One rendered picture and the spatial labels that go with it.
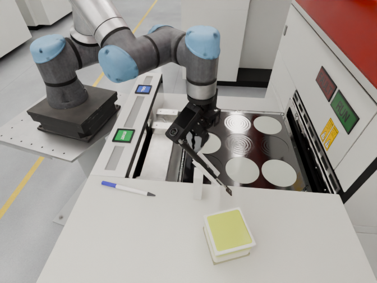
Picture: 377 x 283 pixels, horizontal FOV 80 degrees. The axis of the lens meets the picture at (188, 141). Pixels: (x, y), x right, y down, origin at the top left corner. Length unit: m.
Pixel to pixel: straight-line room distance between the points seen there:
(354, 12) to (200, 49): 0.32
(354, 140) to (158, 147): 0.54
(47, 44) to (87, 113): 0.25
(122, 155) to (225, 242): 0.37
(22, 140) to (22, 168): 1.19
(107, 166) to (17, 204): 1.44
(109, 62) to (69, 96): 0.51
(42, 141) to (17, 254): 0.95
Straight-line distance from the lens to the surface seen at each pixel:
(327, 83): 0.75
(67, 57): 0.94
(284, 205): 0.58
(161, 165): 0.72
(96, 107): 0.96
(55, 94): 0.98
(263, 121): 0.88
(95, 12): 0.55
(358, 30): 0.59
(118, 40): 0.51
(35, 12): 5.15
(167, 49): 0.55
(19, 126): 1.17
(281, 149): 0.79
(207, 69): 0.52
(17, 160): 2.35
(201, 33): 0.51
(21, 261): 1.79
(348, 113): 0.65
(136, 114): 0.79
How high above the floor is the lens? 1.43
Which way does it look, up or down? 45 degrees down
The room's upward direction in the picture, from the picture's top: straight up
